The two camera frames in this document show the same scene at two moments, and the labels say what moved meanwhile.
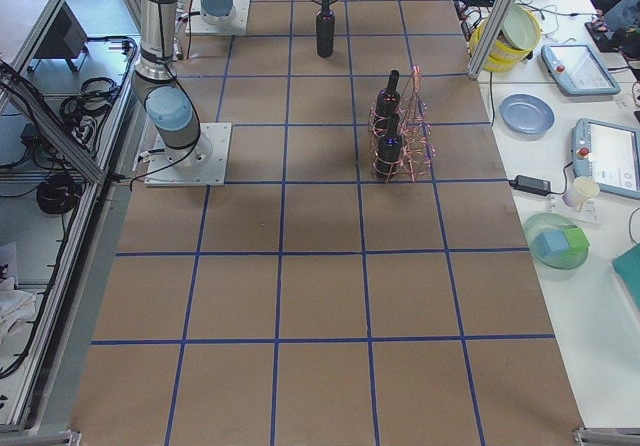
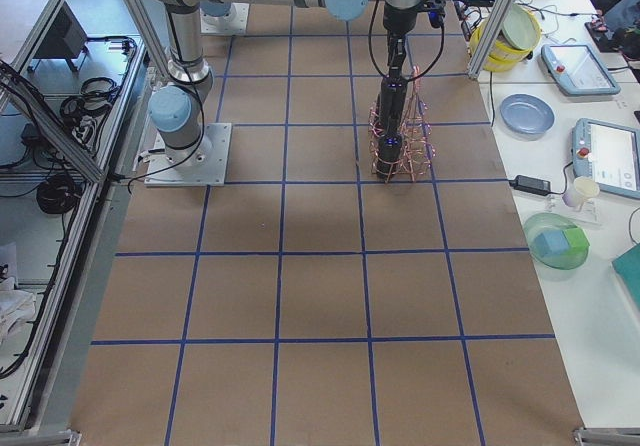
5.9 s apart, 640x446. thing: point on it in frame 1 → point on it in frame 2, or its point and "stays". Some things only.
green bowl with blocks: x=555 y=241 stays
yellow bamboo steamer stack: x=518 y=36 stays
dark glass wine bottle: x=326 y=22 → x=392 y=106
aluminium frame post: x=498 y=22 stays
